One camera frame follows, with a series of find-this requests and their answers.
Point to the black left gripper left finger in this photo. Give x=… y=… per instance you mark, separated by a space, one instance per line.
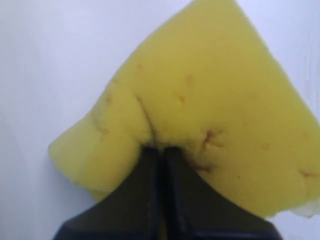
x=131 y=212

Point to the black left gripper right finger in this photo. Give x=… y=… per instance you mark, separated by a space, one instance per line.
x=195 y=211

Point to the yellow sponge block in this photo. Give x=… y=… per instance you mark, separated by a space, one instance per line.
x=204 y=82

